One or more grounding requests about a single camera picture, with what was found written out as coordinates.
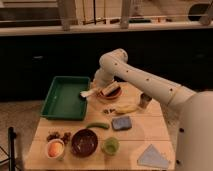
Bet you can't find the white dish brush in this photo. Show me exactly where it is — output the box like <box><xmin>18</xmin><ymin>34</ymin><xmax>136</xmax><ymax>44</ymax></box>
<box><xmin>80</xmin><ymin>88</ymin><xmax>98</xmax><ymax>98</ymax></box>

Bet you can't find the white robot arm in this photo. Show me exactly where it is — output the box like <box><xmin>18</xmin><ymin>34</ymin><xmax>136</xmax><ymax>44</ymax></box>
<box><xmin>94</xmin><ymin>48</ymin><xmax>213</xmax><ymax>171</ymax></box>

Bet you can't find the green plastic tray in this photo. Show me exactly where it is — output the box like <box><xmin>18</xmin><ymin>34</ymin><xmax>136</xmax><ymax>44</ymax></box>
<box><xmin>41</xmin><ymin>76</ymin><xmax>90</xmax><ymax>121</ymax></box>

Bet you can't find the wooden block on plate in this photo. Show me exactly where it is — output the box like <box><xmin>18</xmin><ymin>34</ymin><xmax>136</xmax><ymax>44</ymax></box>
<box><xmin>101</xmin><ymin>82</ymin><xmax>119</xmax><ymax>96</ymax></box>

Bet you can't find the small dark item by banana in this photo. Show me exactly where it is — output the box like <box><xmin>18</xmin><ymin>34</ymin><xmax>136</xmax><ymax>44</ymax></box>
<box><xmin>103</xmin><ymin>108</ymin><xmax>115</xmax><ymax>114</ymax></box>

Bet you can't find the yellow banana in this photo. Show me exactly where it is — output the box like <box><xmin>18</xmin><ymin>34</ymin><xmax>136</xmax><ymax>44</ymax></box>
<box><xmin>115</xmin><ymin>105</ymin><xmax>138</xmax><ymax>114</ymax></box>

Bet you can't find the green cucumber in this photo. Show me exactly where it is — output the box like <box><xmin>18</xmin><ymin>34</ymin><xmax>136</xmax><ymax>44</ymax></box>
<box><xmin>86</xmin><ymin>122</ymin><xmax>110</xmax><ymax>130</ymax></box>

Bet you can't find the blue sponge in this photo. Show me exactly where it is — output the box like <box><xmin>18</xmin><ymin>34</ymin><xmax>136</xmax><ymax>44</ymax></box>
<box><xmin>112</xmin><ymin>116</ymin><xmax>132</xmax><ymax>131</ymax></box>

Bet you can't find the metal cup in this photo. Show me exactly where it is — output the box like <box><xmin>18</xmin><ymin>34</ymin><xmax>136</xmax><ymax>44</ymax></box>
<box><xmin>139</xmin><ymin>93</ymin><xmax>152</xmax><ymax>108</ymax></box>

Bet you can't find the dark red bowl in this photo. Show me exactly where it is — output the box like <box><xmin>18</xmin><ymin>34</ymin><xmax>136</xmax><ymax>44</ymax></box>
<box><xmin>71</xmin><ymin>129</ymin><xmax>98</xmax><ymax>157</ymax></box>

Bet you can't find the green cup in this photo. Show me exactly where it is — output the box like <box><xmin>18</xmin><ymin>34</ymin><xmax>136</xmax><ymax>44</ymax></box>
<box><xmin>101</xmin><ymin>137</ymin><xmax>119</xmax><ymax>155</ymax></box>

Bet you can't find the white cup with orange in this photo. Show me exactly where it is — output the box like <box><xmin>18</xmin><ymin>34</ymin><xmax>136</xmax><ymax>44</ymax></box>
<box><xmin>45</xmin><ymin>139</ymin><xmax>65</xmax><ymax>160</ymax></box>

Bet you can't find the grey folded cloth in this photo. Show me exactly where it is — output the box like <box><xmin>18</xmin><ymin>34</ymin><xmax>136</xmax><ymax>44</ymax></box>
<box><xmin>137</xmin><ymin>144</ymin><xmax>170</xmax><ymax>169</ymax></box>

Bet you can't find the black stand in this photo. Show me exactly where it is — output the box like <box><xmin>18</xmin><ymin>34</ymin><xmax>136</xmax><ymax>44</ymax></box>
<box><xmin>0</xmin><ymin>127</ymin><xmax>16</xmax><ymax>171</ymax></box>

